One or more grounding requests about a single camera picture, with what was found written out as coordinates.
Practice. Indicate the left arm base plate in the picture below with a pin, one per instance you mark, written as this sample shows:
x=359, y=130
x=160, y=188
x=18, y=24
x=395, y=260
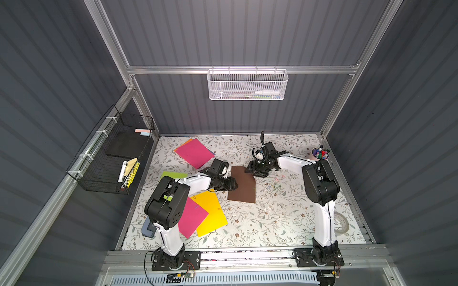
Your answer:
x=185, y=260

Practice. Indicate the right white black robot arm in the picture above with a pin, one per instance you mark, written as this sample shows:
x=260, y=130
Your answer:
x=321, y=187

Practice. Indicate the magenta paper sheet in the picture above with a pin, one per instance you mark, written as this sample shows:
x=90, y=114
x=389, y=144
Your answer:
x=193, y=215
x=195, y=153

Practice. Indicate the brown paper sheet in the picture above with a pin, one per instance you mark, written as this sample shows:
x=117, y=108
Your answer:
x=246, y=186

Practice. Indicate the white wire mesh basket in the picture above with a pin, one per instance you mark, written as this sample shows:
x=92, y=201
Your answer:
x=239, y=84

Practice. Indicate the grey blue stapler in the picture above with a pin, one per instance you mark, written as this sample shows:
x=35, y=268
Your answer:
x=149, y=229

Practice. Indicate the yellow paper sheet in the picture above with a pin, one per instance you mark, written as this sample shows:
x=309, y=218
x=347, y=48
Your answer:
x=215, y=219

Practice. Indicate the black wire wall basket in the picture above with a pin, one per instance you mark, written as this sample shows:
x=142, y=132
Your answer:
x=98, y=166

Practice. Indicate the white marker in basket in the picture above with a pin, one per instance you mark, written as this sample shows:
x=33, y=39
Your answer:
x=267, y=94

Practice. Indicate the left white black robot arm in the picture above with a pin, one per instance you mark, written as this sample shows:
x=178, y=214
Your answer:
x=166, y=205

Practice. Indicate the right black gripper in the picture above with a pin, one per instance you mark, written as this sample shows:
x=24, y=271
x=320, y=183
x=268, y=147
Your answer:
x=259, y=168

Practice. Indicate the cup of coloured markers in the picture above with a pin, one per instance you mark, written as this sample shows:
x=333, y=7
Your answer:
x=320, y=153

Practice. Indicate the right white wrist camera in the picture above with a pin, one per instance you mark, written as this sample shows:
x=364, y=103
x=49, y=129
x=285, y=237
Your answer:
x=258, y=154

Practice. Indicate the orange paper sheet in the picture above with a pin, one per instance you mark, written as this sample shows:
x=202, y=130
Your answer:
x=183, y=144

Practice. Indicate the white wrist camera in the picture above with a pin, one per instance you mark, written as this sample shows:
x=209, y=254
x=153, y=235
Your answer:
x=225, y=169
x=258, y=154

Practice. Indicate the clear tape roll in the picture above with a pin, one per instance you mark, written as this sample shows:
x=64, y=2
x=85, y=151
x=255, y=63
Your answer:
x=341, y=224

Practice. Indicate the yellow notepad in basket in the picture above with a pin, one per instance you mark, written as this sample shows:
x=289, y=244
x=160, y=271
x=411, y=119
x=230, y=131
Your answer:
x=127, y=174

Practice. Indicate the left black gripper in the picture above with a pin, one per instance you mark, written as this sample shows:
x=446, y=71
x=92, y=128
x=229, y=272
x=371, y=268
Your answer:
x=226, y=183

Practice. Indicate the lime green paper sheet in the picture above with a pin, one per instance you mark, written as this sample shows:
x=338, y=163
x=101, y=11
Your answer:
x=174, y=175

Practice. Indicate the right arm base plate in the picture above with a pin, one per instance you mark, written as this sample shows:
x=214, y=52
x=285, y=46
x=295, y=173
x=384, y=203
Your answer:
x=315, y=256

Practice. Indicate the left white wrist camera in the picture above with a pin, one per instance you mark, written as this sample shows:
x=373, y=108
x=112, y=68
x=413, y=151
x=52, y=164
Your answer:
x=225, y=169

